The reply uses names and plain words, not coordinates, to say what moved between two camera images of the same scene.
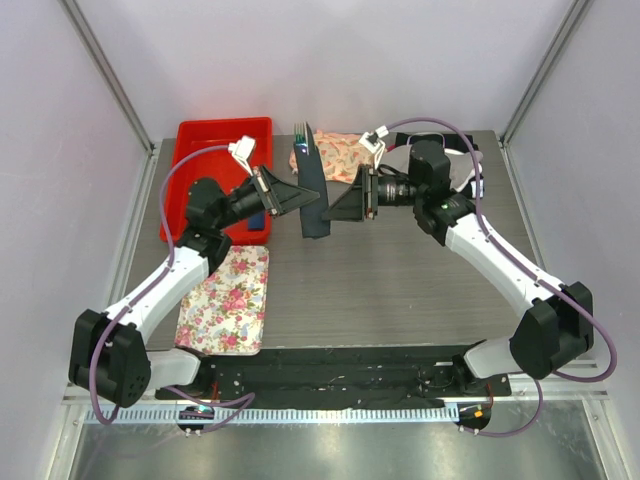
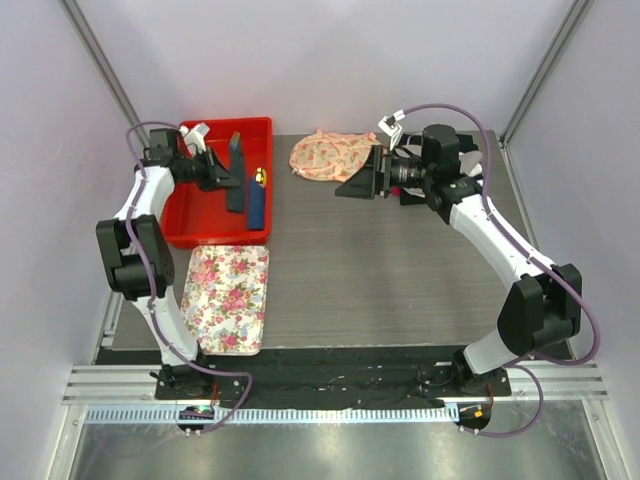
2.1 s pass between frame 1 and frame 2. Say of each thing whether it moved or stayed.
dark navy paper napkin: moved
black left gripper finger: moved
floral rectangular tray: stayed
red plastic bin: stayed
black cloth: stayed
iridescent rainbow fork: moved
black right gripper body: moved
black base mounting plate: stayed
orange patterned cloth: stayed
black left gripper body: moved
